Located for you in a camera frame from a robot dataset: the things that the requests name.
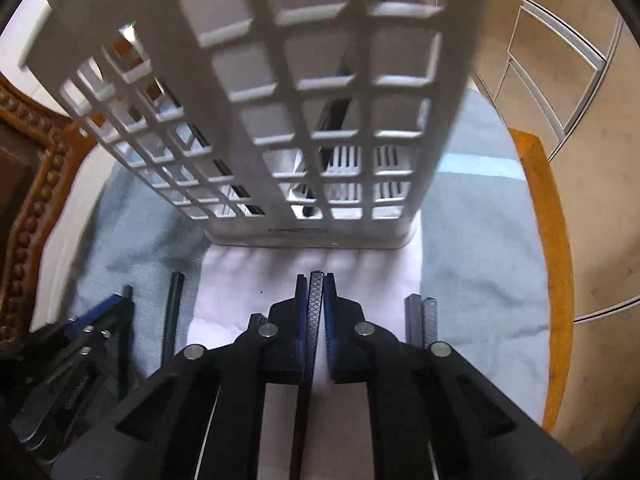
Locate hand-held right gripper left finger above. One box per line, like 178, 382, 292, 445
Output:
50, 274, 307, 480

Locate grey slotted utensil holder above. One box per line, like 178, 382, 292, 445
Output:
20, 0, 493, 251

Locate set of dark chopsticks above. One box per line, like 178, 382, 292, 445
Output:
161, 0, 440, 363

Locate dark blue chopstick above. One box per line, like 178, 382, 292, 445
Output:
118, 285, 135, 398
291, 270, 327, 480

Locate carved wooden chair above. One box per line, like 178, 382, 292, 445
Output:
0, 72, 101, 341

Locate plaid printed cloth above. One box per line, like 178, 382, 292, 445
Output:
30, 85, 551, 480

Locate low wooden table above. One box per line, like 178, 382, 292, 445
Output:
507, 129, 576, 436

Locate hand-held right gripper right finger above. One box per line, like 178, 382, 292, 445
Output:
324, 273, 585, 480

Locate kitchen cabinets with counter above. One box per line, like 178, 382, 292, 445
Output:
440, 0, 640, 323

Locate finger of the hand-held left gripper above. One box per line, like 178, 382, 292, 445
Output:
29, 322, 122, 377
66, 295, 134, 336

